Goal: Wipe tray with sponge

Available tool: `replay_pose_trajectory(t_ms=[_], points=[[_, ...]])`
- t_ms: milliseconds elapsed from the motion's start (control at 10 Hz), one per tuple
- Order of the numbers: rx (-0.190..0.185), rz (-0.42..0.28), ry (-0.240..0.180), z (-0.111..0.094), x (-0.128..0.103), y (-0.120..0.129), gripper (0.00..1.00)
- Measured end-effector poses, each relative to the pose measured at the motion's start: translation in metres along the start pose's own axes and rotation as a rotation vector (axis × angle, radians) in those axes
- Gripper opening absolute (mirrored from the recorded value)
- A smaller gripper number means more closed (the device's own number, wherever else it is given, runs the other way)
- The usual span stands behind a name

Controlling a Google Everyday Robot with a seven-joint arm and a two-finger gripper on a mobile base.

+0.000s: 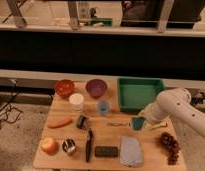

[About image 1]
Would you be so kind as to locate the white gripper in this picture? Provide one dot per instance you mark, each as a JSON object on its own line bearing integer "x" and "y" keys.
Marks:
{"x": 151, "y": 113}

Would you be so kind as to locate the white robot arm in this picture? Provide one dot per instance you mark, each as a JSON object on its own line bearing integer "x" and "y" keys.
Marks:
{"x": 176, "y": 103}

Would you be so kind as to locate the green plastic tray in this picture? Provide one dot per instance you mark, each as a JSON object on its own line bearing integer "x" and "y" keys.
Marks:
{"x": 134, "y": 94}

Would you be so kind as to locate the yellow banana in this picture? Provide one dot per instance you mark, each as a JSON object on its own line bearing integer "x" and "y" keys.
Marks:
{"x": 163, "y": 125}

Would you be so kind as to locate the purple grape bunch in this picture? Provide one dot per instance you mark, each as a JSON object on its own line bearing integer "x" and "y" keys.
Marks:
{"x": 172, "y": 146}

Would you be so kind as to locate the grey folded cloth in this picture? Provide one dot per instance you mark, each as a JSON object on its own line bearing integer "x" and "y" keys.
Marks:
{"x": 130, "y": 152}

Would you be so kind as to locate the blue translucent cup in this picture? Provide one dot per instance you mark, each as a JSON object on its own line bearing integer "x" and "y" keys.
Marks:
{"x": 103, "y": 108}

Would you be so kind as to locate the purple bowl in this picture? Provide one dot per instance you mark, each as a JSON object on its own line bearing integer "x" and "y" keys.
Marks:
{"x": 96, "y": 87}

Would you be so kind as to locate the black rectangular remote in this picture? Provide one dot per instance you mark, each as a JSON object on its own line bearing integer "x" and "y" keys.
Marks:
{"x": 106, "y": 151}

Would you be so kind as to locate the white cup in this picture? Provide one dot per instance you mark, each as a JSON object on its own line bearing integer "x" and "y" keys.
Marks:
{"x": 77, "y": 101}

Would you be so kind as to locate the orange carrot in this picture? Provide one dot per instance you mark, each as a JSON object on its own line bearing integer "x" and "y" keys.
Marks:
{"x": 60, "y": 123}

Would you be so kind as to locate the silver metal can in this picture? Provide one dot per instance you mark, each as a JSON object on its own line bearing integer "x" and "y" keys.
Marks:
{"x": 69, "y": 146}

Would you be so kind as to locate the red bowl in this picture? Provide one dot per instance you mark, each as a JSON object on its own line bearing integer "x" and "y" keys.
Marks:
{"x": 64, "y": 88}

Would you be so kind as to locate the red yellow apple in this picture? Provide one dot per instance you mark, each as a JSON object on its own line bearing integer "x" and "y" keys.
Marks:
{"x": 49, "y": 145}

